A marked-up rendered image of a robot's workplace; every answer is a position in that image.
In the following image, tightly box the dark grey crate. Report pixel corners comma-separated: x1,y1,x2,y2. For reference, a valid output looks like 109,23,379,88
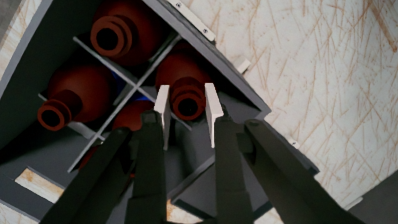
0,0,248,223

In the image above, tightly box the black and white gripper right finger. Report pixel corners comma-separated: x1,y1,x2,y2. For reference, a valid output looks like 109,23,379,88
205,83,365,224

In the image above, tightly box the dark grey rectangular tray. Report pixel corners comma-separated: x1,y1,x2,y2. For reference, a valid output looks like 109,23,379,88
170,119,320,221

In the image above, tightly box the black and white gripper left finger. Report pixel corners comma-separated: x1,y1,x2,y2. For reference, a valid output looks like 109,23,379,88
38,85,172,224

